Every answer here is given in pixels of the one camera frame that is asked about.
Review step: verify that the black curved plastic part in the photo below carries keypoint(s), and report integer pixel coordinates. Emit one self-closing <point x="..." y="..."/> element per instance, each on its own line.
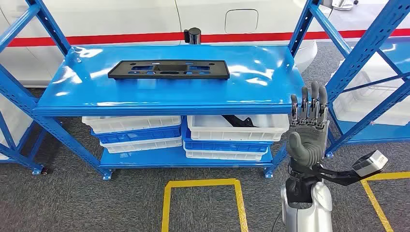
<point x="238" y="121"/>

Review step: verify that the yellow floor tape rectangle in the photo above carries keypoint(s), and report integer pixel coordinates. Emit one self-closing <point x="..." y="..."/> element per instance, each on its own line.
<point x="390" y="175"/>
<point x="166" y="208"/>

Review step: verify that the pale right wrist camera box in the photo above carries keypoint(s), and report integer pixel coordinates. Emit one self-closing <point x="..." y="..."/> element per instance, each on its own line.
<point x="370" y="163"/>

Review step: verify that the white car with red stripe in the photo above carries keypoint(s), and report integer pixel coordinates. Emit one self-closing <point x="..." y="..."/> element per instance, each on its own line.
<point x="128" y="19"/>

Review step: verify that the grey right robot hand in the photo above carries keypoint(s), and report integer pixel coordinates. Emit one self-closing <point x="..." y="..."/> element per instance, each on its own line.
<point x="309" y="141"/>

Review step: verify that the black plastic panel part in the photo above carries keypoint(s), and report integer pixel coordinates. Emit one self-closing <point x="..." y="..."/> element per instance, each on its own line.
<point x="117" y="72"/>

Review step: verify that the black topped stanchion post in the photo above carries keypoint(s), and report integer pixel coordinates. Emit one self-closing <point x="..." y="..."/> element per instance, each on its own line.
<point x="193" y="35"/>

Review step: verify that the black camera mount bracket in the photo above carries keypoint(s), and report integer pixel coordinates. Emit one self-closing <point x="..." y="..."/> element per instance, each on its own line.
<point x="336" y="177"/>

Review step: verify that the white swivel chair base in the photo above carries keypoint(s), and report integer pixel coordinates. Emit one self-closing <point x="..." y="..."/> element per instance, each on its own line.
<point x="342" y="4"/>

